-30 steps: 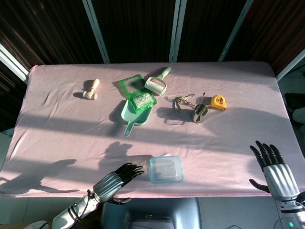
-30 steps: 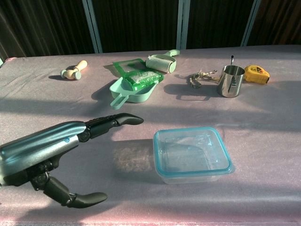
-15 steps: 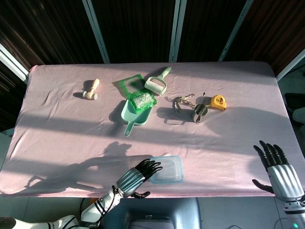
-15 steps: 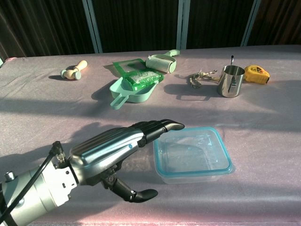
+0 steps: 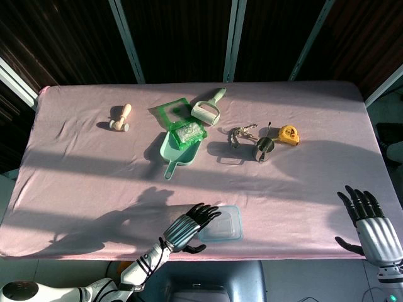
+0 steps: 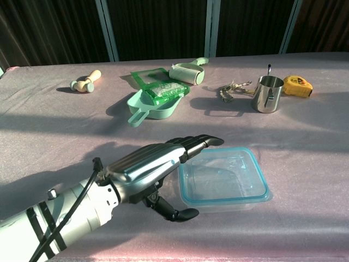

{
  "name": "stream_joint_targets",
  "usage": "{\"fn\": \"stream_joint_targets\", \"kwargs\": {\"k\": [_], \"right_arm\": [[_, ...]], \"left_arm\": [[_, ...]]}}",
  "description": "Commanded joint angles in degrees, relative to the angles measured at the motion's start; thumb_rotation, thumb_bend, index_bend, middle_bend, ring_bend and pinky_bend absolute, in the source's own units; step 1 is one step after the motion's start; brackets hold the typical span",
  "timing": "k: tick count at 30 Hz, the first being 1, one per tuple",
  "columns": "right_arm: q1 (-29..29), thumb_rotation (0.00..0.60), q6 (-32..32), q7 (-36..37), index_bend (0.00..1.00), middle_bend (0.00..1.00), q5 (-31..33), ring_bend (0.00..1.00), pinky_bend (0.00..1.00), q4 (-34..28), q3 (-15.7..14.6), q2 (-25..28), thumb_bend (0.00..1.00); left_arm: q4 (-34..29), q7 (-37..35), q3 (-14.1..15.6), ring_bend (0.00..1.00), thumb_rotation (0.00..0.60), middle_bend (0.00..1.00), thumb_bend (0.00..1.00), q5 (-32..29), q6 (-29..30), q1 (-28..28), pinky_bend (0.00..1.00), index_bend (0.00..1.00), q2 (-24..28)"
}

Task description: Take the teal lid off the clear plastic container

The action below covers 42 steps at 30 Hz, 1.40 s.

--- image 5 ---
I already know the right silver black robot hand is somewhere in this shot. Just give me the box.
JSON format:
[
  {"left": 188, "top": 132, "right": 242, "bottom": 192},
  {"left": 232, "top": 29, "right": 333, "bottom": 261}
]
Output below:
[{"left": 334, "top": 184, "right": 403, "bottom": 270}]

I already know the mint and white lint roller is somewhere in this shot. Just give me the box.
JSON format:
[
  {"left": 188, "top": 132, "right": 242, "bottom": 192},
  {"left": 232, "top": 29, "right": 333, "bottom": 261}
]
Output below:
[{"left": 191, "top": 87, "right": 227, "bottom": 126}]

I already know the pale window frame post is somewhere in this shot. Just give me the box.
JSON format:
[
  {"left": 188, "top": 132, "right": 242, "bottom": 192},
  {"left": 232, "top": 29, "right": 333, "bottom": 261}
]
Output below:
[
  {"left": 0, "top": 56, "right": 40, "bottom": 109},
  {"left": 224, "top": 0, "right": 244, "bottom": 82},
  {"left": 288, "top": 0, "right": 336, "bottom": 81},
  {"left": 364, "top": 64, "right": 403, "bottom": 106},
  {"left": 108, "top": 0, "right": 146, "bottom": 84}
]

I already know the clear lid with blue rim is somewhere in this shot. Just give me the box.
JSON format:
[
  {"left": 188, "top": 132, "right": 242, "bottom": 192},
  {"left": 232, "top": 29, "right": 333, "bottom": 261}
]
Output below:
[{"left": 197, "top": 204, "right": 244, "bottom": 243}]

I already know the green packet with white contents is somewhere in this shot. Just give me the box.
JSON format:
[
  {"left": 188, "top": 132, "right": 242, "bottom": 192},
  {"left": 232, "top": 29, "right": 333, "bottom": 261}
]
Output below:
[{"left": 169, "top": 121, "right": 208, "bottom": 150}]

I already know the clear plastic container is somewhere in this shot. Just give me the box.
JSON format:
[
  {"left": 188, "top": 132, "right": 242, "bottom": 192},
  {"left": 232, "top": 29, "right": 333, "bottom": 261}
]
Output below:
[{"left": 199, "top": 206, "right": 242, "bottom": 242}]

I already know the wooden roller massager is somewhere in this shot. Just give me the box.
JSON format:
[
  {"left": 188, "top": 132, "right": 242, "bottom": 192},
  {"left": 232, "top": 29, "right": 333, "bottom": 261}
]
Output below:
[{"left": 108, "top": 103, "right": 132, "bottom": 132}]

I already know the empty green-edged zip bag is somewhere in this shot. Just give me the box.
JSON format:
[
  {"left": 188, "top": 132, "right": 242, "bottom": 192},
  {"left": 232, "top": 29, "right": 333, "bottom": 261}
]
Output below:
[{"left": 147, "top": 98, "right": 193, "bottom": 133}]

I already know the stainless steel cup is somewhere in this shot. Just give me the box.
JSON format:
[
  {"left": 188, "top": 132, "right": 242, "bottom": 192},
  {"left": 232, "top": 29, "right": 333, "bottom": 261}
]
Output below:
[{"left": 253, "top": 137, "right": 276, "bottom": 163}]

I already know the pink tablecloth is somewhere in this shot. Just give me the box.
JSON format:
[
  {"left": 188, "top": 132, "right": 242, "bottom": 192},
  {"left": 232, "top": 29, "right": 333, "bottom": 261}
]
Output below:
[{"left": 0, "top": 82, "right": 382, "bottom": 261}]

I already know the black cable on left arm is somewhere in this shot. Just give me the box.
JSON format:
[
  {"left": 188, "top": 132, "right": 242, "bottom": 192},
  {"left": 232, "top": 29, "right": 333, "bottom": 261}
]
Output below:
[{"left": 118, "top": 237, "right": 169, "bottom": 292}]

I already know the yellow tape measure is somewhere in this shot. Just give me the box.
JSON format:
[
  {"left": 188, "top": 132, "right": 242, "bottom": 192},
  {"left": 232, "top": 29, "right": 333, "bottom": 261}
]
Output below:
[{"left": 276, "top": 125, "right": 300, "bottom": 147}]

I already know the grey robot torso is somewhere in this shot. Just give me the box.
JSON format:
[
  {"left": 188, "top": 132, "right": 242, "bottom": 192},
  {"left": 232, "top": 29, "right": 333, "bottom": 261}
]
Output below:
[{"left": 106, "top": 259, "right": 268, "bottom": 302}]

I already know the mint green dustpan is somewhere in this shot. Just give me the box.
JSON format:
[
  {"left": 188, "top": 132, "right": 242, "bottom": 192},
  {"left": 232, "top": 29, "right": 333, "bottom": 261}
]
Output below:
[{"left": 159, "top": 130, "right": 202, "bottom": 181}]

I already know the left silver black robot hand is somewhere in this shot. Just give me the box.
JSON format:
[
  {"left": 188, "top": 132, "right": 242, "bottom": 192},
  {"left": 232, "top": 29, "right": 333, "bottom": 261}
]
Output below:
[{"left": 162, "top": 203, "right": 222, "bottom": 254}]

